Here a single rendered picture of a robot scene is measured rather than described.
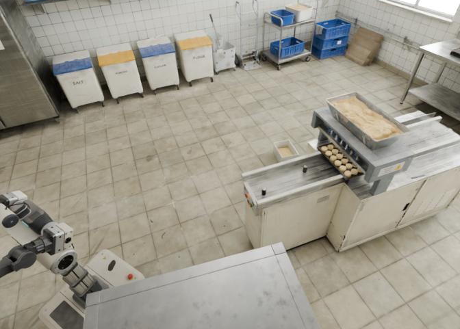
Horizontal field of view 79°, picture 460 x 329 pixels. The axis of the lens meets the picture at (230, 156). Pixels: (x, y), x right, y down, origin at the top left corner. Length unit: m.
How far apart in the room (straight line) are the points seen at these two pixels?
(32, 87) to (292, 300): 4.50
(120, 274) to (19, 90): 3.12
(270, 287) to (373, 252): 2.41
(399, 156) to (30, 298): 3.16
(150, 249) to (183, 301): 2.28
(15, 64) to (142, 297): 4.22
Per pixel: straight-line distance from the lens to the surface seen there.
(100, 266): 2.74
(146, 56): 4.88
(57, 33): 5.45
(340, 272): 2.86
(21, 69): 4.72
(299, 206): 2.26
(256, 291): 0.71
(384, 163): 2.07
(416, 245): 3.29
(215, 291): 0.71
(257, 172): 2.21
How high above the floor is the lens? 2.48
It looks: 42 degrees down
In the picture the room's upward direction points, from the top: 3 degrees counter-clockwise
